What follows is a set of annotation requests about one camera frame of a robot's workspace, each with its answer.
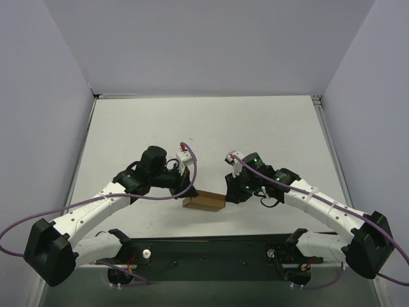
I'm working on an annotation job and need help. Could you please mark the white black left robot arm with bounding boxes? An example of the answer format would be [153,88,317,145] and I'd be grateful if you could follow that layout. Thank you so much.
[23,143,197,287]

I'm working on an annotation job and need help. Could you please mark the brown paper box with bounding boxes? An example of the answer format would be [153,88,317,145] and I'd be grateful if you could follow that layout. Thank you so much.
[182,190,226,212]

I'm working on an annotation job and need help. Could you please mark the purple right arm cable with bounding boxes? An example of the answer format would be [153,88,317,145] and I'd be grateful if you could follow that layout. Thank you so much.
[231,154,409,285]

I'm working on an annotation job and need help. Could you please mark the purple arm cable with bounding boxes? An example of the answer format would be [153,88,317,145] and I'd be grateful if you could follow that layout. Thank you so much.
[0,141,198,258]
[231,154,409,285]

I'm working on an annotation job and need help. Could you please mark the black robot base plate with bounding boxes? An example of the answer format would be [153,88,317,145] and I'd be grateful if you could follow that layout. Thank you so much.
[108,234,323,282]

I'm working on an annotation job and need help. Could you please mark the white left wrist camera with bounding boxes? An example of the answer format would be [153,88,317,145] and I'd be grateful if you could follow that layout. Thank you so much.
[176,150,197,172]

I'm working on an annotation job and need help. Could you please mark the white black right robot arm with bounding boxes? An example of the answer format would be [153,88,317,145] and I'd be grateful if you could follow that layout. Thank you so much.
[225,151,394,279]

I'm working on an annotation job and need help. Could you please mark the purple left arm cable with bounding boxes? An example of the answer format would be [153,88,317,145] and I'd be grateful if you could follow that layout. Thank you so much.
[0,141,198,258]

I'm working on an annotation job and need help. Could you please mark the aluminium table edge rail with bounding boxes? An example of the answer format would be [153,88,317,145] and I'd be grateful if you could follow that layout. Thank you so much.
[311,95,353,207]

